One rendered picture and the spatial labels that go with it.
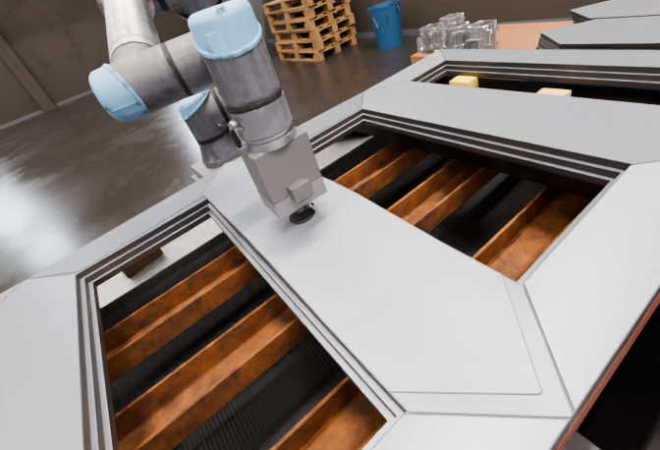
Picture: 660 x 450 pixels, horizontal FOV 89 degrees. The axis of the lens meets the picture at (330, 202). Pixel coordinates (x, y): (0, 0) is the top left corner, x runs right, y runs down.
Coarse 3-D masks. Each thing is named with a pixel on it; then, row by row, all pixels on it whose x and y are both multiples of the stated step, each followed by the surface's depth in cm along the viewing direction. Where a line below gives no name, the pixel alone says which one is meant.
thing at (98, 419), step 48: (480, 144) 63; (528, 144) 56; (144, 240) 66; (240, 240) 58; (96, 288) 62; (288, 288) 46; (96, 336) 51; (336, 336) 37; (528, 336) 32; (96, 384) 43; (96, 432) 37; (384, 432) 30
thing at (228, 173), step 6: (240, 162) 81; (228, 168) 80; (234, 168) 79; (240, 168) 78; (246, 168) 77; (222, 174) 78; (228, 174) 77; (234, 174) 76; (216, 180) 76; (222, 180) 76; (210, 186) 75; (216, 186) 74; (204, 192) 73
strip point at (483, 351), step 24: (504, 288) 36; (480, 312) 35; (504, 312) 34; (456, 336) 33; (480, 336) 33; (504, 336) 32; (432, 360) 32; (456, 360) 32; (480, 360) 31; (504, 360) 31; (528, 360) 30; (408, 384) 31; (432, 384) 31; (456, 384) 30; (480, 384) 30; (504, 384) 29; (528, 384) 29
